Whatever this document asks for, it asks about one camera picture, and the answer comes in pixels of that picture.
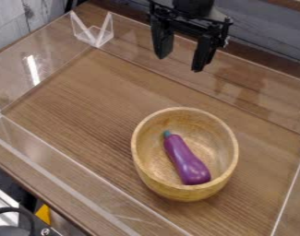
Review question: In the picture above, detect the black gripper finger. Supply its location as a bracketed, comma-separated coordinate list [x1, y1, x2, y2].
[191, 34, 216, 73]
[150, 16, 174, 59]

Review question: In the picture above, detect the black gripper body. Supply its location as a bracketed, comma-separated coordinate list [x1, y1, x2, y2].
[148, 0, 233, 47]

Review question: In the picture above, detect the brown wooden bowl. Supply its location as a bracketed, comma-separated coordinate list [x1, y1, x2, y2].
[131, 107, 239, 202]

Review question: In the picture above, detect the purple toy eggplant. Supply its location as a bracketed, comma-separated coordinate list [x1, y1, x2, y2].
[163, 131, 211, 185]

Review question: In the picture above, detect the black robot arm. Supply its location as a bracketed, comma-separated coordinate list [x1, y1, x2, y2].
[148, 0, 233, 72]

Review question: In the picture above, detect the yellow warning sticker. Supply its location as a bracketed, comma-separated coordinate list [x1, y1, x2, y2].
[35, 205, 51, 225]

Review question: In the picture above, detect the clear acrylic corner bracket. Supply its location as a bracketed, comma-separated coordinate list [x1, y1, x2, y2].
[69, 12, 113, 48]

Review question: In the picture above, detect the black cable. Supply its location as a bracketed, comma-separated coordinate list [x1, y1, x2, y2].
[0, 206, 36, 236]

